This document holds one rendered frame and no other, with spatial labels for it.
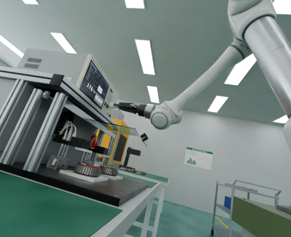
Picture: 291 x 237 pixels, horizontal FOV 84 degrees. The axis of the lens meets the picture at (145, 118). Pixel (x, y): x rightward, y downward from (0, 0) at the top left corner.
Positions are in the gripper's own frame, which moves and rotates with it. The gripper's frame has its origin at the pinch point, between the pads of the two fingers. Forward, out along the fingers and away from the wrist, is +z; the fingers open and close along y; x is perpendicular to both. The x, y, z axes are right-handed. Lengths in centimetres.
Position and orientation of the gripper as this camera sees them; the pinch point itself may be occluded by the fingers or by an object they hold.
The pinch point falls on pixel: (114, 105)
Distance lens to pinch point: 102.9
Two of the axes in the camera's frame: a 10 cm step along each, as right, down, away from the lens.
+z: -9.6, -1.8, 2.1
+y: 1.4, 3.2, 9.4
